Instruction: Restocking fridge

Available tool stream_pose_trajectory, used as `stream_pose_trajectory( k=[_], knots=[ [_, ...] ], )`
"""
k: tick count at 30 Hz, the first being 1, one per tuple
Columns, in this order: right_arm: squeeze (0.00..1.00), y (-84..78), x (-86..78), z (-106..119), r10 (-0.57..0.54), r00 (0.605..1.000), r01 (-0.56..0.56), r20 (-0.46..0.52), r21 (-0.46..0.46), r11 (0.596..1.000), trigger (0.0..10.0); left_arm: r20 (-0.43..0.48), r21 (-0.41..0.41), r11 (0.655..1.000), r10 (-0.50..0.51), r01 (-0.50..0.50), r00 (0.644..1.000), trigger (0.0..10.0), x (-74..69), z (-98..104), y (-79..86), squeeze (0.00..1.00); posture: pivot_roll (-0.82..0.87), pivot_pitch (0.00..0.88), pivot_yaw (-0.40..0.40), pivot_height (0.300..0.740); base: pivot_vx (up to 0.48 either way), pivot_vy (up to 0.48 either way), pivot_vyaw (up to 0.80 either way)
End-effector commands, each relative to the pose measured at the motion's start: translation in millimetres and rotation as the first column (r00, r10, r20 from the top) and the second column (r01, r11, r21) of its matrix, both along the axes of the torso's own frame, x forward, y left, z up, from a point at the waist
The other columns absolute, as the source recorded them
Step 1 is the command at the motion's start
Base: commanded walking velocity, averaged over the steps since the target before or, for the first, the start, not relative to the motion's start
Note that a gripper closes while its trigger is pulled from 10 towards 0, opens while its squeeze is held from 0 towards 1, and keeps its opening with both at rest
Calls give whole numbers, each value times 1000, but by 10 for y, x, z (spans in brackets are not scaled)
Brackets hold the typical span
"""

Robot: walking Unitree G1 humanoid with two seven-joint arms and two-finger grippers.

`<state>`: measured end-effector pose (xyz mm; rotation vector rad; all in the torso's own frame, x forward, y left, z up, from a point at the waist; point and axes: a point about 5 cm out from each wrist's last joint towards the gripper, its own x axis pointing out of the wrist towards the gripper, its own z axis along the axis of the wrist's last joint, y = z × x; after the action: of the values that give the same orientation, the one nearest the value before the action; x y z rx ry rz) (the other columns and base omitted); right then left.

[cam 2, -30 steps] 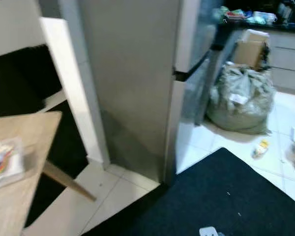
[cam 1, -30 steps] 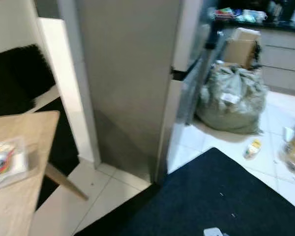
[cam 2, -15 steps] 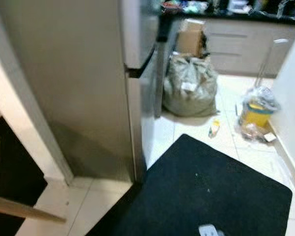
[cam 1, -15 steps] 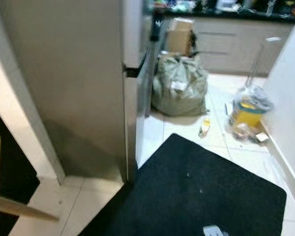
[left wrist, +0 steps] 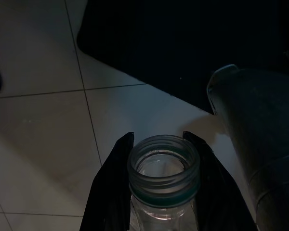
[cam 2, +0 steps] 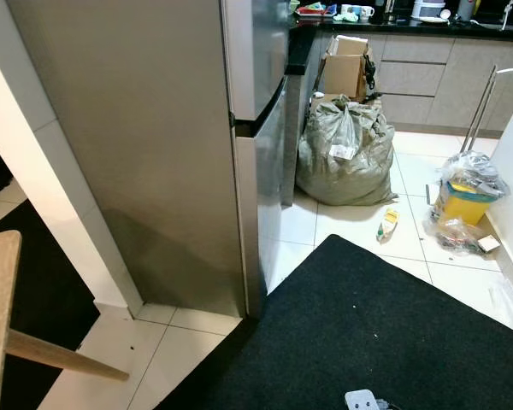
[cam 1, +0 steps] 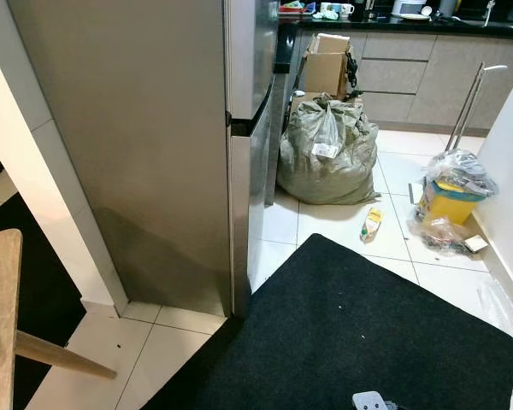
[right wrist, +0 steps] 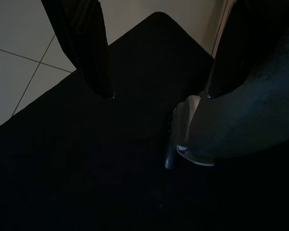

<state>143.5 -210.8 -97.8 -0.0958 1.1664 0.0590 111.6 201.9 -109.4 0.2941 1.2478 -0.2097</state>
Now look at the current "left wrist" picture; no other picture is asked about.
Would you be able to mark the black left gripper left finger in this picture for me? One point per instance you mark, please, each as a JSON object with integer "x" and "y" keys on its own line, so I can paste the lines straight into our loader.
{"x": 106, "y": 192}

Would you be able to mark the clear plastic water bottle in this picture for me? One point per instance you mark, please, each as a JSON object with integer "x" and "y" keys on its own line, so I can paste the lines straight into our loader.
{"x": 163, "y": 186}

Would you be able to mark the black floor mat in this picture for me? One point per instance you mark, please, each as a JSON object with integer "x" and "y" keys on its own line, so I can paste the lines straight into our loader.
{"x": 171, "y": 36}

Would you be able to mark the light wooden dining table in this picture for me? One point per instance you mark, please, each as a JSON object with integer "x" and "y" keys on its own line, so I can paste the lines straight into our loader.
{"x": 260, "y": 132}

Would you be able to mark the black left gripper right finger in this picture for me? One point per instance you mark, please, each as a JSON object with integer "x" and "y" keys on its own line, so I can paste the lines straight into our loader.
{"x": 219, "y": 192}

